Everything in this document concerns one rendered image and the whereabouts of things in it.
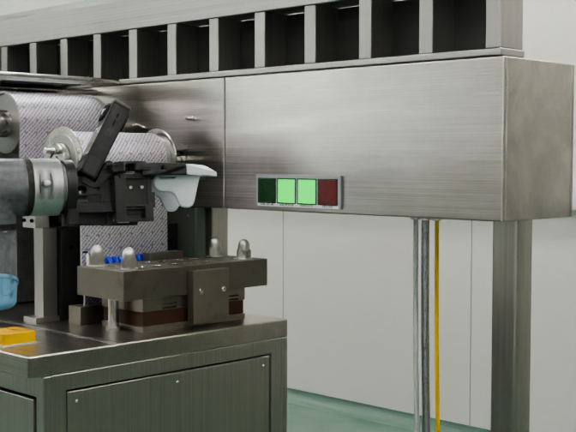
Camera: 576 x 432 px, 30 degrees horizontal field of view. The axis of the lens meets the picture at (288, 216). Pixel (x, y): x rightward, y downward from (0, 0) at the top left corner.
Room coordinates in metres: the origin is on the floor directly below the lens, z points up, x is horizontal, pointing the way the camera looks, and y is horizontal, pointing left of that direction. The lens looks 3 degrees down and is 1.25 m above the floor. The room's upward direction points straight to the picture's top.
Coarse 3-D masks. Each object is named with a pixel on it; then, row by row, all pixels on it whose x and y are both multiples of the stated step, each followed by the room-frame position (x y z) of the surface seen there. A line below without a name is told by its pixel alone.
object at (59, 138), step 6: (54, 138) 2.34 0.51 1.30; (60, 138) 2.33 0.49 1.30; (66, 138) 2.31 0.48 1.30; (66, 144) 2.31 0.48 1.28; (72, 144) 2.29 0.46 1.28; (72, 150) 2.29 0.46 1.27; (168, 150) 2.47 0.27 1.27; (72, 156) 2.30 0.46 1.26; (168, 156) 2.47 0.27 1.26; (168, 162) 2.46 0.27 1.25
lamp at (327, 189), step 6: (324, 180) 2.23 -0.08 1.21; (330, 180) 2.22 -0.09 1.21; (336, 180) 2.21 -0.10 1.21; (324, 186) 2.23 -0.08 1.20; (330, 186) 2.22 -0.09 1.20; (336, 186) 2.21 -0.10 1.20; (324, 192) 2.23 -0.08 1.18; (330, 192) 2.22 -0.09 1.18; (336, 192) 2.21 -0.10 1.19; (324, 198) 2.23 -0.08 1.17; (330, 198) 2.22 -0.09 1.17; (336, 198) 2.21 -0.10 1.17; (330, 204) 2.22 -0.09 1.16; (336, 204) 2.21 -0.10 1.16
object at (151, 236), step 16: (80, 192) 2.29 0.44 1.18; (160, 208) 2.44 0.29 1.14; (144, 224) 2.41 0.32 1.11; (160, 224) 2.44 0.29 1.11; (80, 240) 2.29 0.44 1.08; (96, 240) 2.31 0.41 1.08; (112, 240) 2.34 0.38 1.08; (128, 240) 2.37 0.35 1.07; (144, 240) 2.41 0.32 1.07; (160, 240) 2.44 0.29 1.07
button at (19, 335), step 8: (0, 328) 2.07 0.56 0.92; (8, 328) 2.07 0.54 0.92; (16, 328) 2.07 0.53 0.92; (24, 328) 2.07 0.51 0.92; (0, 336) 2.01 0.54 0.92; (8, 336) 2.01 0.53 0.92; (16, 336) 2.02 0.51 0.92; (24, 336) 2.04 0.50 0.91; (32, 336) 2.05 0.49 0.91; (0, 344) 2.01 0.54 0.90; (8, 344) 2.01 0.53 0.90
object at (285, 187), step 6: (282, 180) 2.32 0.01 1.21; (288, 180) 2.30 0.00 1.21; (294, 180) 2.29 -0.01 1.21; (282, 186) 2.32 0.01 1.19; (288, 186) 2.30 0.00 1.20; (294, 186) 2.29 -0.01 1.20; (282, 192) 2.32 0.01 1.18; (288, 192) 2.30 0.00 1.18; (294, 192) 2.29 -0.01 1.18; (282, 198) 2.32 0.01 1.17; (288, 198) 2.30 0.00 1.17; (294, 198) 2.29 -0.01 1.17
